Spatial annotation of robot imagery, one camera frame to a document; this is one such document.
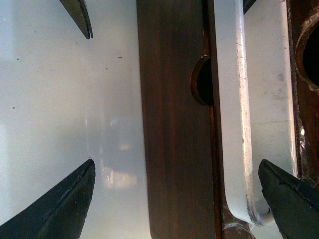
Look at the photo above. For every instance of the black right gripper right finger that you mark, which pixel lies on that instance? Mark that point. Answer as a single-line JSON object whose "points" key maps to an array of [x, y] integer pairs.
{"points": [[293, 203]]}

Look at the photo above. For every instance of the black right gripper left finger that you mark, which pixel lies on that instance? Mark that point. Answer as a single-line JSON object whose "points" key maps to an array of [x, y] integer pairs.
{"points": [[60, 213]]}

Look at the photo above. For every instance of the white drawer handle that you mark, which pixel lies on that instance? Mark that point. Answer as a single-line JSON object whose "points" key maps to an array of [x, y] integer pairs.
{"points": [[256, 106]]}

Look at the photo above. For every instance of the wooden drawer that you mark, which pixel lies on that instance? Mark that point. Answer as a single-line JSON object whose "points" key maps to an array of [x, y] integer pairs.
{"points": [[222, 213], [175, 120]]}

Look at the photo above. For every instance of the dark wooden drawer box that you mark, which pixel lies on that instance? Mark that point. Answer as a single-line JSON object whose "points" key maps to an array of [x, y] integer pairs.
{"points": [[303, 26]]}

